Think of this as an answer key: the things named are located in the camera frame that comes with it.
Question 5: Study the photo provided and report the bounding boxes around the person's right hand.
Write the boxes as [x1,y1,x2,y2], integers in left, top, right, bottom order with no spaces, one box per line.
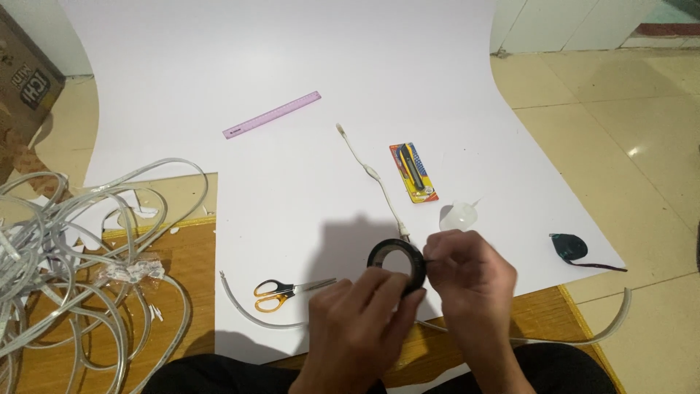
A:
[424,229,519,348]

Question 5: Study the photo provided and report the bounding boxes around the person's left hand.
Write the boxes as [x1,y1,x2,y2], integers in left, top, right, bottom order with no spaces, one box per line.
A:
[306,267,428,381]

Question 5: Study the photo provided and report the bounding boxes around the black electrical tape roll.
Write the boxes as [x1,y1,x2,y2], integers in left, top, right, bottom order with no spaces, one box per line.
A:
[366,238,429,300]

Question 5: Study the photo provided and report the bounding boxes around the clear plastic glue bottle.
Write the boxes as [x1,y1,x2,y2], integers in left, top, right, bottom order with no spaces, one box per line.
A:
[439,197,485,233]

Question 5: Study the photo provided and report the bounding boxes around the cut clear light strip piece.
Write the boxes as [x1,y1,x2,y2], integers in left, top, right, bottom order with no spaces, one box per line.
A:
[219,270,633,347]

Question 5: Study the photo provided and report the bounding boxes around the utility knife in yellow packaging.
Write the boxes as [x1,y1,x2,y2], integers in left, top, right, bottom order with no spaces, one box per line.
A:
[389,142,440,205]

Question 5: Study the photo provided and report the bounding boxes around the person's black trousers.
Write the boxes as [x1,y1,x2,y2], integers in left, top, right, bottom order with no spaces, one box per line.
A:
[140,343,620,394]

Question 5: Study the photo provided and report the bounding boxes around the brown woven bamboo mat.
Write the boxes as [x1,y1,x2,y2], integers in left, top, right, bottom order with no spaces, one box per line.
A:
[0,216,627,394]

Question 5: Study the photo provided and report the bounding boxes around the small plastic bag of clips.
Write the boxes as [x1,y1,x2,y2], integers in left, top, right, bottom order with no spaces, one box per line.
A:
[93,255,165,286]

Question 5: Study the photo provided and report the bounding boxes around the pink plastic ruler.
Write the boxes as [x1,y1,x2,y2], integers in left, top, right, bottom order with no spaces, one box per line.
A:
[222,91,322,140]

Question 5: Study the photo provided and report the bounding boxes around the white paper scraps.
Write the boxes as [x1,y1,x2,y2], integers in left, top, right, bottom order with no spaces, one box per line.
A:
[100,188,217,237]

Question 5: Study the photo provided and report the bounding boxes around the white paper backdrop sheet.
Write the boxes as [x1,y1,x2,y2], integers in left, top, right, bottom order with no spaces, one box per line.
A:
[56,0,627,394]

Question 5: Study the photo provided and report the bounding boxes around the coil of clear light strip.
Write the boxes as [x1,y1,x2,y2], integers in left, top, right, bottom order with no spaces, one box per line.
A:
[0,157,210,394]

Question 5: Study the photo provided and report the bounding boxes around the brown cardboard box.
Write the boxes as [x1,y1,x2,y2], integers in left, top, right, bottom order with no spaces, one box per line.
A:
[0,4,67,184]

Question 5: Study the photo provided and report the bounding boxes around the scissors with yellow black handles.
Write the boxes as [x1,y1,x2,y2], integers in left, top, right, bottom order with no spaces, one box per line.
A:
[253,277,338,314]

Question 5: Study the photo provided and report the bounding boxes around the white power cord with connector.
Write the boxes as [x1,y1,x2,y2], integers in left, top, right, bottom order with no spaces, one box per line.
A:
[335,123,411,243]

